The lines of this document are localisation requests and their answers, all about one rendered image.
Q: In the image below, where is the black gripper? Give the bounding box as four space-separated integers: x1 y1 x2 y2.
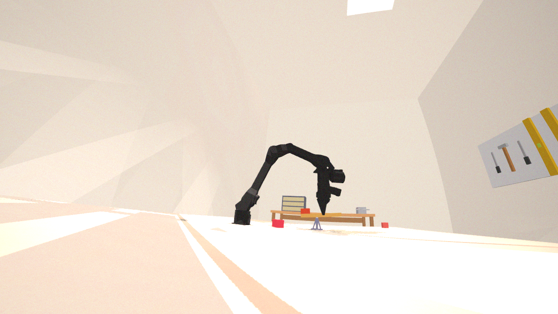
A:
316 181 331 215

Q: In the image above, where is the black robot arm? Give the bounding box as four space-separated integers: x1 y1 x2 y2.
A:
232 143 345 225

